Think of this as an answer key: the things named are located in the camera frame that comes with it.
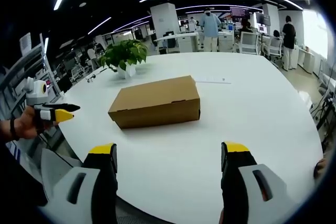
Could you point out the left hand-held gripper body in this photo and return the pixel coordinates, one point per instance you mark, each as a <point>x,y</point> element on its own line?
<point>36,91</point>

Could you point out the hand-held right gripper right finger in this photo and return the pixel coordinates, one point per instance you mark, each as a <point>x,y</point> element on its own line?
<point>244,179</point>

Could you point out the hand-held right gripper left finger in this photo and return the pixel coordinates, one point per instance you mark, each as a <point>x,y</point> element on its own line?
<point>86,182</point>

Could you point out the brown cardboard shoe box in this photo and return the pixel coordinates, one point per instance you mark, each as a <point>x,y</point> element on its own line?
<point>155,103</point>

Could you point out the person's left hand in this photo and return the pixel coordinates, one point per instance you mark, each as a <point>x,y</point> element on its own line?
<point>29,124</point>

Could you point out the grey metal shelving rack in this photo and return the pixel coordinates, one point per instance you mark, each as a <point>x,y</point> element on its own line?
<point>31,69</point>

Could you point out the black wristband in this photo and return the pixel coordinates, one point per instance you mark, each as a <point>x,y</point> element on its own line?
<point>13,129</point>

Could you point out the person's dark clothing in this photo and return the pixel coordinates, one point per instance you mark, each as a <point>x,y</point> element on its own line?
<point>18,176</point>

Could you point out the green potted plant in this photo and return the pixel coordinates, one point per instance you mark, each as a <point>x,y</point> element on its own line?
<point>126,54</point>

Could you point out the white paper sheet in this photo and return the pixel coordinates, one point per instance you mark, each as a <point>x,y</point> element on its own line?
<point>214,79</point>

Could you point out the white square pillar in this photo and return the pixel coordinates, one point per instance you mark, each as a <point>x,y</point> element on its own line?
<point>165,20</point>

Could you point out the white mesh office chair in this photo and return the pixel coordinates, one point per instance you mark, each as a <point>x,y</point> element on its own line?
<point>248,41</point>
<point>274,47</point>

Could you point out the computer monitor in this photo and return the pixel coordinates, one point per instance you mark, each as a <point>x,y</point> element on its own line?
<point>263,19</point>
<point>239,11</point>

